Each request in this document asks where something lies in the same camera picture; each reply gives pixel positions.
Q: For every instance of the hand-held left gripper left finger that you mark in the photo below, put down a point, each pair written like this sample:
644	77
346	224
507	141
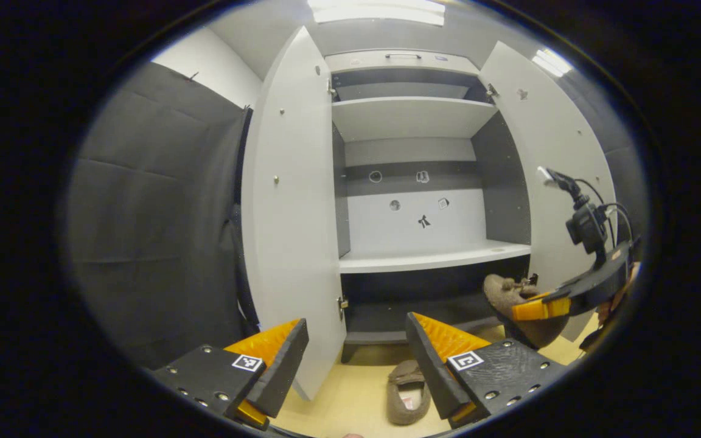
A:
283	371

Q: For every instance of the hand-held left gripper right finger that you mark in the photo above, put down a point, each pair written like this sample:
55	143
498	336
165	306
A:
429	371

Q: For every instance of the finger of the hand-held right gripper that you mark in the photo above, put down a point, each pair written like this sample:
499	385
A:
539	309

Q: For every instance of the brown fuzzy shoe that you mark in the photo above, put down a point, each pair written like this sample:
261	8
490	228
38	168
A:
394	415
536	333

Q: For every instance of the white shoe cabinet door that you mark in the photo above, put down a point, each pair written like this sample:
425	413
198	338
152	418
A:
289	231
557	140

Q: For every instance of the white shoe cabinet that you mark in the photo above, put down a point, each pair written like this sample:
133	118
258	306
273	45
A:
411	115

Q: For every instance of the black backdrop cloth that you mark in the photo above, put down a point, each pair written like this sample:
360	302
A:
156	231

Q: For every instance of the small ceiling light panel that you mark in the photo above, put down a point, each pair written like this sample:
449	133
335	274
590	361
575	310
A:
551	62

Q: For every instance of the large ceiling light panel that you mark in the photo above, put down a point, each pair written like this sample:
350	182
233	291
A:
378	11

